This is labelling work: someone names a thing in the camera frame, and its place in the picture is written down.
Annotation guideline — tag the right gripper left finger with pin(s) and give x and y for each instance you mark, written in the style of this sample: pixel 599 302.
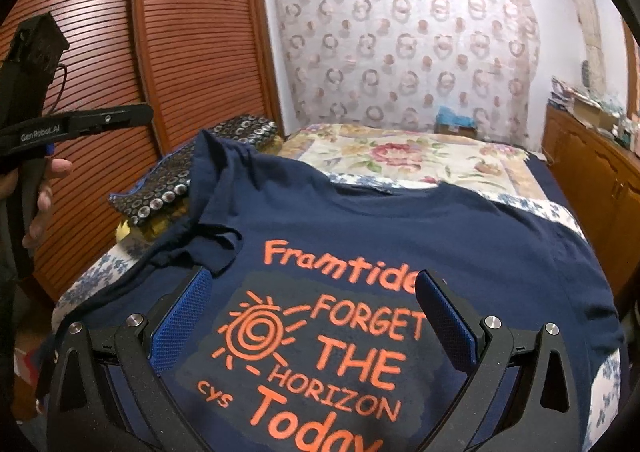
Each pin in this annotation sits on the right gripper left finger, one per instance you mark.
pixel 107 391

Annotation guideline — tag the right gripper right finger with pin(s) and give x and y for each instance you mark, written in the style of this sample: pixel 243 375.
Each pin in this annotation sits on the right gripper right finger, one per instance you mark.
pixel 519 392

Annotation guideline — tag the navy printed t-shirt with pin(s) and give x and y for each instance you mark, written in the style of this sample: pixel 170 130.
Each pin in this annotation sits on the navy printed t-shirt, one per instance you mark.
pixel 312 338

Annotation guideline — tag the person's left hand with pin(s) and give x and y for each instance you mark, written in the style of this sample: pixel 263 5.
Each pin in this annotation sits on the person's left hand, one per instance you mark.
pixel 56 168

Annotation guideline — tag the blue floral white sheet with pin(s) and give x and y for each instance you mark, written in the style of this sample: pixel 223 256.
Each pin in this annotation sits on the blue floral white sheet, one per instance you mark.
pixel 606 386

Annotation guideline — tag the navy medallion patterned cloth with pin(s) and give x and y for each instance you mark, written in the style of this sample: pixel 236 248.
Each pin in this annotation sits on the navy medallion patterned cloth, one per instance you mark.
pixel 169 182

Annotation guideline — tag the wooden louvered wardrobe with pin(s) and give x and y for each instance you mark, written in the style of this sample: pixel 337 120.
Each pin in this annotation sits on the wooden louvered wardrobe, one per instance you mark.
pixel 196 62

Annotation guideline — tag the wooden sideboard cabinet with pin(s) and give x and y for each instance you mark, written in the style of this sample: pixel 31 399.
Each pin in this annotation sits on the wooden sideboard cabinet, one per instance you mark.
pixel 600 181

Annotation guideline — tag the cardboard box with blue items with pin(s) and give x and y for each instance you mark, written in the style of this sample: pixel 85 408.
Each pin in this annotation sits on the cardboard box with blue items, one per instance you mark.
pixel 449 122

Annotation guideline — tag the floral bed quilt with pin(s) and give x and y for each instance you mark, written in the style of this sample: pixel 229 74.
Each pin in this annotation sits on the floral bed quilt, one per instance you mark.
pixel 416 157

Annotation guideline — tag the circle patterned curtain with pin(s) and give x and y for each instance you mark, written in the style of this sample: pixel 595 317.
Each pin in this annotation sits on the circle patterned curtain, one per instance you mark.
pixel 411 64

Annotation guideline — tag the beige tied side curtain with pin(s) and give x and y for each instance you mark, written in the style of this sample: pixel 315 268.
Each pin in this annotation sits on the beige tied side curtain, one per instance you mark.
pixel 589 22

